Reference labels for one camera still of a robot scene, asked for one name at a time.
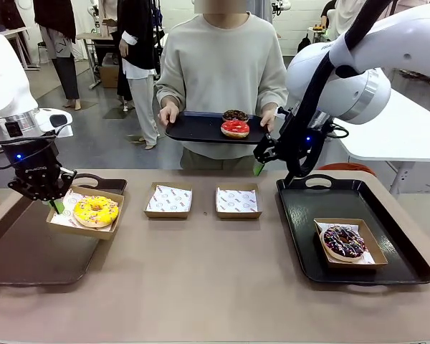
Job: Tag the white table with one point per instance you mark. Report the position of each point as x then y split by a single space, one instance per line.
397 136

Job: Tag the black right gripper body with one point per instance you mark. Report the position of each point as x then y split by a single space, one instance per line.
297 143

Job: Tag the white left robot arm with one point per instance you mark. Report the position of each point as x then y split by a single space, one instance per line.
3 79

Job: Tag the chocolate donut with rainbow sprinkles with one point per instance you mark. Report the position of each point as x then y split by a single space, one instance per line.
344 247

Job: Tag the person in black jacket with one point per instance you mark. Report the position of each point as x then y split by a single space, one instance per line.
57 21

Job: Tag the chocolate donut with orange bits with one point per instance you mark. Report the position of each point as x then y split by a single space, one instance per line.
235 114

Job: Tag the person's right forearm beige sleeve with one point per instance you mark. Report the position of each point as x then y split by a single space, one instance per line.
170 89

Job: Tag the black backpack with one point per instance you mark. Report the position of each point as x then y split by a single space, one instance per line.
304 44

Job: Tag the red glazed donut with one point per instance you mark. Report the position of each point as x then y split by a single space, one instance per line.
234 129

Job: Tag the person in beige sweater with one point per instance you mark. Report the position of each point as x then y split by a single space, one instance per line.
218 64

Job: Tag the person in white coat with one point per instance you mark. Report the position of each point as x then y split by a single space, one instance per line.
347 14

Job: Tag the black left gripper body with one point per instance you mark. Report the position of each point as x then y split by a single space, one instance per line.
32 161

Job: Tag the brown kraft paper box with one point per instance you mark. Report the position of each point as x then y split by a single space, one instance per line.
376 247
93 233
166 215
236 215

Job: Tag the orange chair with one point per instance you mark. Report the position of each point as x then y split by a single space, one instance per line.
344 168

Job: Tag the person's left forearm beige sleeve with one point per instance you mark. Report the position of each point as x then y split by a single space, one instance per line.
272 89

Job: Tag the cardboard carton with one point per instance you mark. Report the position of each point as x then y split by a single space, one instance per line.
109 77

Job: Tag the right gripper green-black finger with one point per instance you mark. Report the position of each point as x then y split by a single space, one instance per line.
259 168
271 141

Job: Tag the grey floor mat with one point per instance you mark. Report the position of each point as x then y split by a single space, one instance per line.
118 113

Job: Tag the white smiley print paper liner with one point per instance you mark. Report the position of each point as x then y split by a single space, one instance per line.
369 256
236 200
70 199
170 199

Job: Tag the yellow sprinkled donut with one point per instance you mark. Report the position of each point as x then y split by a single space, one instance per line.
86 211

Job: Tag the left gripper green-black finger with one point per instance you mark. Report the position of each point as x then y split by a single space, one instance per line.
36 190
67 181

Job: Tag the person's right hand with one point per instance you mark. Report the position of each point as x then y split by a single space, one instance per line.
170 114

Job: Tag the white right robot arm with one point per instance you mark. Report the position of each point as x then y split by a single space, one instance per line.
397 36

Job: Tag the wooden desk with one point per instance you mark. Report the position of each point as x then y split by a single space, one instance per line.
93 36

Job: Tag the person in black cardigan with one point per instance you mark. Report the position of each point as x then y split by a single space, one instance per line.
136 36

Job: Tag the person's left hand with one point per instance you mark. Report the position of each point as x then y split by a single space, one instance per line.
268 120

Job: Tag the black serving tray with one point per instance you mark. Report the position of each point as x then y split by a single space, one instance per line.
197 127

